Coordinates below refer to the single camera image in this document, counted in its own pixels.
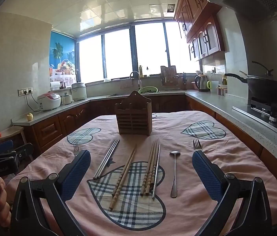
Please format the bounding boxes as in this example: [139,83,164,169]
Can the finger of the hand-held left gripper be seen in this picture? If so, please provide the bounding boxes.
[14,143,34,165]
[0,140,15,158]

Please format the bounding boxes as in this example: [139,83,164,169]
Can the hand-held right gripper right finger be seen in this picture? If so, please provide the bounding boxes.
[192,150,273,236]

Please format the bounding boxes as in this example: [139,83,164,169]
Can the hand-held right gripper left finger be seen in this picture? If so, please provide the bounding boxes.
[10,149,91,236]

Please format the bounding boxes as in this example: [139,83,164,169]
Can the wooden utensil holder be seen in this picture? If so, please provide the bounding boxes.
[115,91,152,136]

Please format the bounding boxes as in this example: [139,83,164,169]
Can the wooden stool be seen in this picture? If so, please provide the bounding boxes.
[0,125,28,158]

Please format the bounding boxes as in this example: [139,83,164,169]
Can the metal chopstick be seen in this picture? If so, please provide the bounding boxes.
[152,144,161,199]
[93,140,117,179]
[97,140,120,180]

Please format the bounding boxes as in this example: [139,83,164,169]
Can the wooden lower cabinets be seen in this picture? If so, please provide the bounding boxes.
[21,94,277,185]

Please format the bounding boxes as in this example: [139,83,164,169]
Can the wooden cabinets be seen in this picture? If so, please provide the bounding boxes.
[21,94,277,185]
[174,0,225,62]

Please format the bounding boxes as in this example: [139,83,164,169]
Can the pink plaid-heart tablecloth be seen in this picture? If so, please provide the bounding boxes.
[5,111,277,236]

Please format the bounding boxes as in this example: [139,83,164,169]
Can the metal spoon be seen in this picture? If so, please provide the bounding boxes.
[169,150,181,198]

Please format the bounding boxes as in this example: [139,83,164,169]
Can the white and red rice cooker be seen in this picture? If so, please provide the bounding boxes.
[37,92,62,111]

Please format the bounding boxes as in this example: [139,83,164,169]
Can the small white cooker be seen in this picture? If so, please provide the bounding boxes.
[61,93,73,105]

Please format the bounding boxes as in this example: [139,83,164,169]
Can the grey countertop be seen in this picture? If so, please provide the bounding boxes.
[12,90,277,168]

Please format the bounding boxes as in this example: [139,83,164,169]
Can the large white cooker pot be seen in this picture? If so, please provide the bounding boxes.
[71,82,87,101]

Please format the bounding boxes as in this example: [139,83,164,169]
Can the group of seasoning bottles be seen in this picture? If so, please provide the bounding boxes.
[216,75,228,97]

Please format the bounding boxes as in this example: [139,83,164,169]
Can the kitchen sink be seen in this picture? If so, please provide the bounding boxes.
[106,92,130,98]

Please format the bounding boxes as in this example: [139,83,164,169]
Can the gas stove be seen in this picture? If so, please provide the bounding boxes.
[250,97,277,123]

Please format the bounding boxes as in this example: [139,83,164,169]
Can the steel electric kettle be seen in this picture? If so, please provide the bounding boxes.
[194,74,209,92]

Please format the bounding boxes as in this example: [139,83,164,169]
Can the green colander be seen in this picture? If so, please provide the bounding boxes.
[138,86,160,94]

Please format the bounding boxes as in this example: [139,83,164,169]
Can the dish rack with cutting boards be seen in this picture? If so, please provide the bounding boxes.
[160,65,181,90]

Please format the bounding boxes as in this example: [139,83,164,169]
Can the black wok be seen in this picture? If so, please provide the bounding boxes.
[224,72,277,103]

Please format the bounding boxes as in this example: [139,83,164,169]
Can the kitchen faucet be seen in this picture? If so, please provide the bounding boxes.
[129,71,143,92]

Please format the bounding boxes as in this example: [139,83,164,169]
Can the wok lid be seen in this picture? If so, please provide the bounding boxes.
[251,61,274,77]

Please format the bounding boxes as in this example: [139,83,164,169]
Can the large kitchen window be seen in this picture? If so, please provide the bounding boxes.
[76,21,201,84]

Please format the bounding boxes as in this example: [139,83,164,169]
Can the wooden upper cabinets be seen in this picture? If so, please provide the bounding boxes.
[174,0,225,62]

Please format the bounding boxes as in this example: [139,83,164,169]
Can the black power cable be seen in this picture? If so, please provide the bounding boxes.
[25,91,42,112]

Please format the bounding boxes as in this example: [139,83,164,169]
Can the wall power outlet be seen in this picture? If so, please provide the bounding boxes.
[18,87,33,96]

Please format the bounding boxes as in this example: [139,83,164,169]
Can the tropical fruit wall poster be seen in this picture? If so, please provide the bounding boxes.
[49,30,78,83]

